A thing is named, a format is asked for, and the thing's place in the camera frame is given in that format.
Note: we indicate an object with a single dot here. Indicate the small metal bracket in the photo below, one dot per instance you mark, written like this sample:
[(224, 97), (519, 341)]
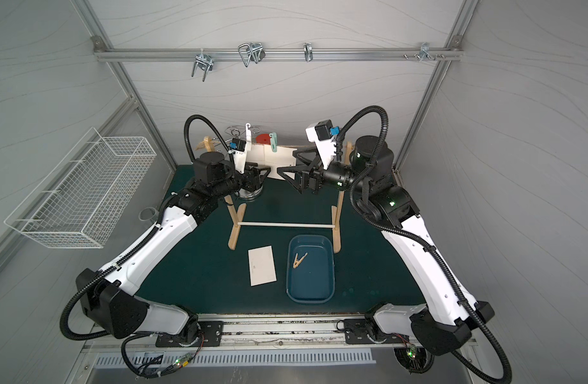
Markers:
[(307, 52)]

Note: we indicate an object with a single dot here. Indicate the clear glass cup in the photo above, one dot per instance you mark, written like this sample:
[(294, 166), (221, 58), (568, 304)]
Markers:
[(148, 215)]

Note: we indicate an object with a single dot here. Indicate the green table mat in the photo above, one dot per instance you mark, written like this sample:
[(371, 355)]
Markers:
[(202, 274)]

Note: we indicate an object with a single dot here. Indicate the metal clamp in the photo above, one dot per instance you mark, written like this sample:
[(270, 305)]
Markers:
[(251, 52), (203, 64)]

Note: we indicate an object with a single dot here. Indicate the aluminium cross bar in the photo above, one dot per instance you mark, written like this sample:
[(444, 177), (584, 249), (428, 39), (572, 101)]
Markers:
[(272, 55)]

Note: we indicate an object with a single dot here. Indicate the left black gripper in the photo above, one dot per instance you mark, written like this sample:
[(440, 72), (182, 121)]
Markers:
[(251, 177)]

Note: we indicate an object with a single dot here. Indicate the wooden drying rack frame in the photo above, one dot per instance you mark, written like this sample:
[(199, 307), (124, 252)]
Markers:
[(237, 217)]

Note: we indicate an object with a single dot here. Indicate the left metal clamp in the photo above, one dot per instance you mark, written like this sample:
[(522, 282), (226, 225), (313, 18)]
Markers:
[(203, 64)]

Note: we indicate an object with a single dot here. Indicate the middle metal clamp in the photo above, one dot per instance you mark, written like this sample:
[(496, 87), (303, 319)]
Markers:
[(251, 52)]

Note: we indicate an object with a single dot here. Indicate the right metal bracket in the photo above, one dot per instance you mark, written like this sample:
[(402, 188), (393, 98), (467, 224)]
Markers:
[(424, 54)]

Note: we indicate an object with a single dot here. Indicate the green clothespin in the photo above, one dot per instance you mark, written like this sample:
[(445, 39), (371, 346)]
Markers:
[(273, 142)]

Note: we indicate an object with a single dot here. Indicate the yellow wooden clothespin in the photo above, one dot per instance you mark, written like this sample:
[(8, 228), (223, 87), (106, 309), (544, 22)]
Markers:
[(298, 260)]

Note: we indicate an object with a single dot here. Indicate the white clothespin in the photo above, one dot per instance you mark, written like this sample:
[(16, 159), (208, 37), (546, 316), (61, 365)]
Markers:
[(248, 137)]

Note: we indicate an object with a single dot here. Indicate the white postcard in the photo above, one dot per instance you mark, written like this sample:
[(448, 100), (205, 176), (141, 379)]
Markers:
[(261, 266), (283, 157), (261, 154)]

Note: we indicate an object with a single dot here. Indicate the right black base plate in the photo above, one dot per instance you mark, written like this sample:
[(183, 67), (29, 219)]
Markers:
[(359, 331)]

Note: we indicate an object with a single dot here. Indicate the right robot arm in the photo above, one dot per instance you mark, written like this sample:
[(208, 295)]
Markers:
[(356, 159)]

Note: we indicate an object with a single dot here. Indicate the metal stand with hooks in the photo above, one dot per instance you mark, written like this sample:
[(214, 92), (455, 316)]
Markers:
[(239, 132)]

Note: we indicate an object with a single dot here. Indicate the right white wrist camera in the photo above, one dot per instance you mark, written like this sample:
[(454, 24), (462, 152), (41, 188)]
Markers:
[(323, 135)]

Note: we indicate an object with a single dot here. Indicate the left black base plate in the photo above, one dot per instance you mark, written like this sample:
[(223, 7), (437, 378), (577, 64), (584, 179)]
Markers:
[(205, 333)]

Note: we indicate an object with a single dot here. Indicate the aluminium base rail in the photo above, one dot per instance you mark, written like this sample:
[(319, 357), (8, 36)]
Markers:
[(282, 332)]

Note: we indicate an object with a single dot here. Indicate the red round disc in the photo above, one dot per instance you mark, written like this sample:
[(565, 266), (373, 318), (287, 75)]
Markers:
[(263, 139)]

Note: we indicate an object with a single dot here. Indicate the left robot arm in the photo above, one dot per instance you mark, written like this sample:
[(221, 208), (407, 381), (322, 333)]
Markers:
[(106, 302)]

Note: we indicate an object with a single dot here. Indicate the white wire basket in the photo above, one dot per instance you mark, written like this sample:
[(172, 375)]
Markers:
[(78, 204)]

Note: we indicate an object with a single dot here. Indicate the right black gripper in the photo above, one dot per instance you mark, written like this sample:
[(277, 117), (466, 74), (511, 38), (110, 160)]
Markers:
[(313, 178)]

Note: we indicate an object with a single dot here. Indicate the blue plastic tray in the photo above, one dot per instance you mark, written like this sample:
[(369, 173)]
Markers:
[(313, 282)]

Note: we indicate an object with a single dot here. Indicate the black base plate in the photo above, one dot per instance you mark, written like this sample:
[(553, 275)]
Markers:
[(205, 333), (359, 331)]

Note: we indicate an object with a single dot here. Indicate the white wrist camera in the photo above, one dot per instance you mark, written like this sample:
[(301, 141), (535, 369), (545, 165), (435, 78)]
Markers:
[(239, 152), (323, 135)]

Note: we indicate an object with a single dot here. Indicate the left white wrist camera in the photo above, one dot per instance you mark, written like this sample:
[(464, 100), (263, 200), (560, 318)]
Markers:
[(239, 152)]

